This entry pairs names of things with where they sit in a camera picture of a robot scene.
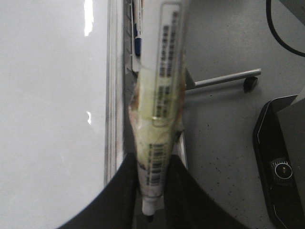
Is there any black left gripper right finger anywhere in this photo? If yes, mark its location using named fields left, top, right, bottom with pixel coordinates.
left=164, top=155, right=247, bottom=229

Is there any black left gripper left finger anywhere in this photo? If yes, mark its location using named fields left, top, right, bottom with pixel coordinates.
left=56, top=152, right=140, bottom=229

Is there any white black-tipped whiteboard marker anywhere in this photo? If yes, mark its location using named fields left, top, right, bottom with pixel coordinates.
left=129, top=0, right=190, bottom=219

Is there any grey stand leg with caster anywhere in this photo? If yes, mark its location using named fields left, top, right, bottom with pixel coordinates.
left=186, top=68, right=262, bottom=90

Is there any white marker tray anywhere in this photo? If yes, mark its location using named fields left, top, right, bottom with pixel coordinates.
left=127, top=0, right=141, bottom=73

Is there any blue marker in tray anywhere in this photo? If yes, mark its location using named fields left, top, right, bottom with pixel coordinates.
left=133, top=0, right=142, bottom=56

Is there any white whiteboard with metal frame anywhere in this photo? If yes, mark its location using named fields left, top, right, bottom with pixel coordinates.
left=0, top=0, right=124, bottom=229

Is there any black cable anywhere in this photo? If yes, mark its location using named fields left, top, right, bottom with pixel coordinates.
left=265, top=0, right=305, bottom=57

